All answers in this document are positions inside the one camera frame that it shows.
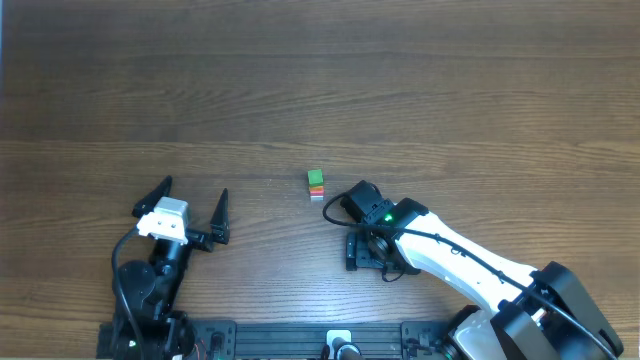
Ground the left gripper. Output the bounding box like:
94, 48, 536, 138
131, 175, 231, 253

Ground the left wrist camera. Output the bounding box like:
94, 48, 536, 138
135, 196, 192, 246

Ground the mounting rail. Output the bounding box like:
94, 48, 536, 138
97, 319, 454, 360

